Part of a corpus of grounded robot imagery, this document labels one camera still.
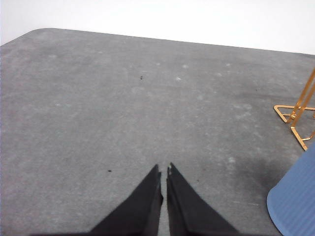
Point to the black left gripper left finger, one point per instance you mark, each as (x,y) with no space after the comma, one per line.
(138,214)

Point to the blue ribbed plastic cup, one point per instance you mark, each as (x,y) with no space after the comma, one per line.
(291,203)

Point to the gold wire cup rack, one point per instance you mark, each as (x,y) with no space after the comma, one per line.
(291,112)

